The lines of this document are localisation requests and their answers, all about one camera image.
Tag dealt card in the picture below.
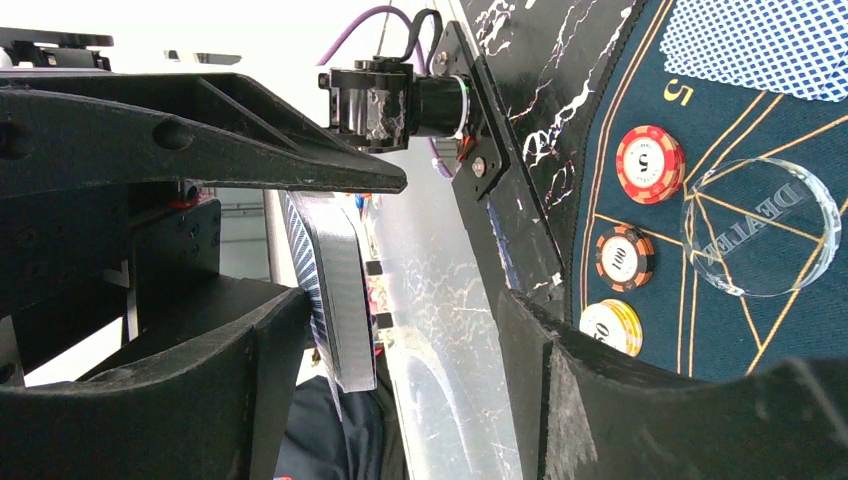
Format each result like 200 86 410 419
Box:
660 1 847 102

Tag round blue poker mat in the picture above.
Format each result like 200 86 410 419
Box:
569 1 847 382

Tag yellow chips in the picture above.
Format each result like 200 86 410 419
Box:
579 299 644 357

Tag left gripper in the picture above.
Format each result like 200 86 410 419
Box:
1 71 407 385

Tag red chips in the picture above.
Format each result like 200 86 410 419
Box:
615 125 686 205

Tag clear dealer button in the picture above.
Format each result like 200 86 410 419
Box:
681 157 842 298

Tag brown chips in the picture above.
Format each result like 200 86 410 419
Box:
595 224 656 293

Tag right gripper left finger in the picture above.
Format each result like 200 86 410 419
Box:
1 276 311 479

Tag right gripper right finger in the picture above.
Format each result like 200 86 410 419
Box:
496 289 847 479

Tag blue playing card deck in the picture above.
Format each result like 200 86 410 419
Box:
281 191 377 415

